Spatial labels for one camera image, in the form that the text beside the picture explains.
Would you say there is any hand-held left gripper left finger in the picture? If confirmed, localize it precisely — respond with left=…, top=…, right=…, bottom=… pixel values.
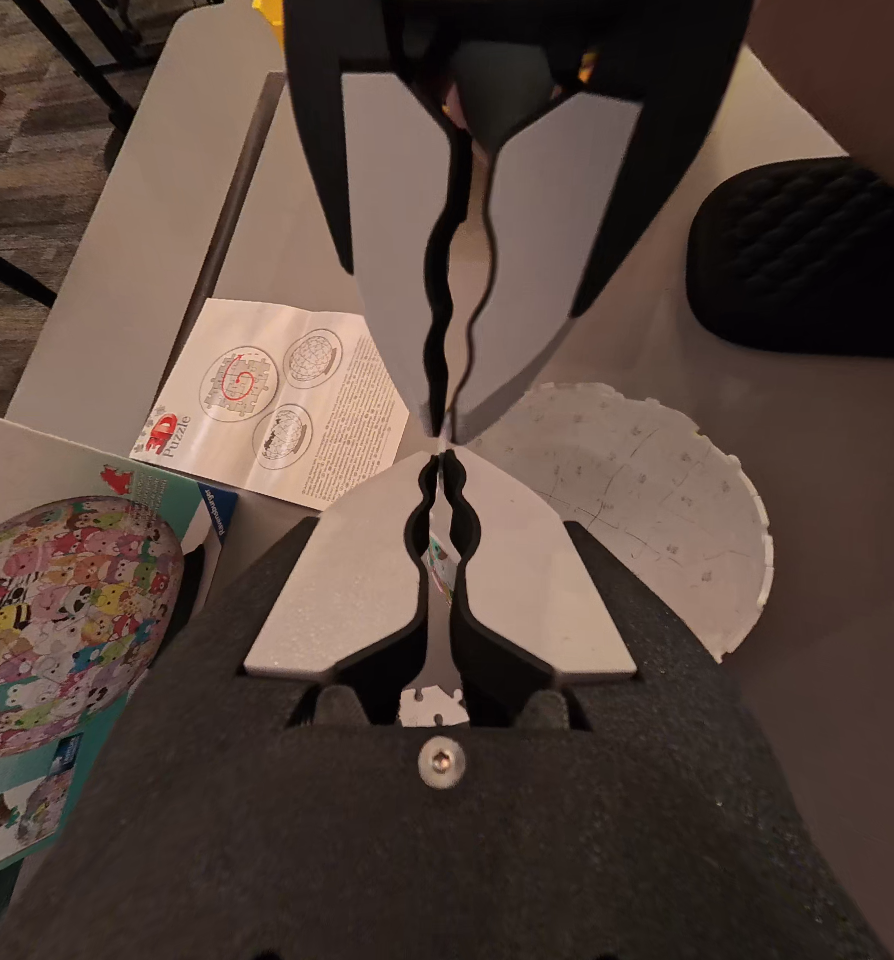
left=243, top=450, right=442, bottom=685

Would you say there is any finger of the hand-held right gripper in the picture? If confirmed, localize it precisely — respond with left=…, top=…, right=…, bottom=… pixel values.
left=339, top=71, right=472, bottom=438
left=447, top=90, right=643, bottom=445

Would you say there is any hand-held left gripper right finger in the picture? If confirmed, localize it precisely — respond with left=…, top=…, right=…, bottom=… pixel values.
left=444, top=450, right=639, bottom=687

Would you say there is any half-built puzzle ball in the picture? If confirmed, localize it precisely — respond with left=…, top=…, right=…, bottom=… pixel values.
left=400, top=382, right=776, bottom=729

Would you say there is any person's right forearm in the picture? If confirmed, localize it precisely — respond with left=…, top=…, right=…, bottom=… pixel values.
left=739, top=0, right=894, bottom=198

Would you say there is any puzzle ball box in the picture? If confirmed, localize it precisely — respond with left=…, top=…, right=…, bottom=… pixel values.
left=0, top=408, right=239, bottom=890

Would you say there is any folded instruction sheet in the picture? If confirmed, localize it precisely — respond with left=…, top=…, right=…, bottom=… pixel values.
left=129, top=297, right=410, bottom=513

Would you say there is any yellow plastic bin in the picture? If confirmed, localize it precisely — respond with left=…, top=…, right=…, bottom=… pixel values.
left=252, top=0, right=598, bottom=84

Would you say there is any black metal frame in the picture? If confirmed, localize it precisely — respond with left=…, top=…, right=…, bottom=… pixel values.
left=12, top=0, right=164, bottom=135
left=0, top=238, right=59, bottom=309

